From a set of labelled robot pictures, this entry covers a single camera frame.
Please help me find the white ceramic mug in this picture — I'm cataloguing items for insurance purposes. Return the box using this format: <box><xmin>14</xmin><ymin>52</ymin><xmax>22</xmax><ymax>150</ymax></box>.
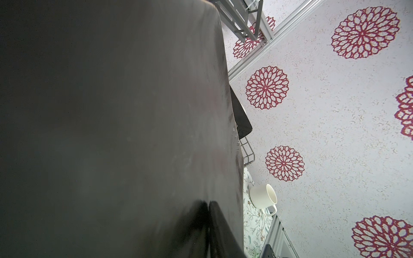
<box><xmin>249</xmin><ymin>184</ymin><xmax>278</xmax><ymax>217</ymax></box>

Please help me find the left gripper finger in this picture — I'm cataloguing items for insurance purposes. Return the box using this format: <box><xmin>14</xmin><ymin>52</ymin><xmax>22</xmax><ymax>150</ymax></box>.
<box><xmin>209</xmin><ymin>201</ymin><xmax>246</xmax><ymax>258</ymax></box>

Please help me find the grey wire dish rack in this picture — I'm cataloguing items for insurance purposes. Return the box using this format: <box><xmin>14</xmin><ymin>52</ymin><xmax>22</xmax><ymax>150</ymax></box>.
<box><xmin>239</xmin><ymin>137</ymin><xmax>256</xmax><ymax>167</ymax></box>

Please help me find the grey wall shelf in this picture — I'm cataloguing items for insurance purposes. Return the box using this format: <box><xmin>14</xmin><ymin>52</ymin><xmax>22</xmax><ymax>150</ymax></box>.
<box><xmin>210</xmin><ymin>0</ymin><xmax>274</xmax><ymax>43</ymax></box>

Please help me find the black square plate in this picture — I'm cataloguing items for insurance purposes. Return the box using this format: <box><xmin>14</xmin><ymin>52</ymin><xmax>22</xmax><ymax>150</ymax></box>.
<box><xmin>230</xmin><ymin>87</ymin><xmax>253</xmax><ymax>139</ymax></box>
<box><xmin>1</xmin><ymin>1</ymin><xmax>243</xmax><ymax>258</ymax></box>

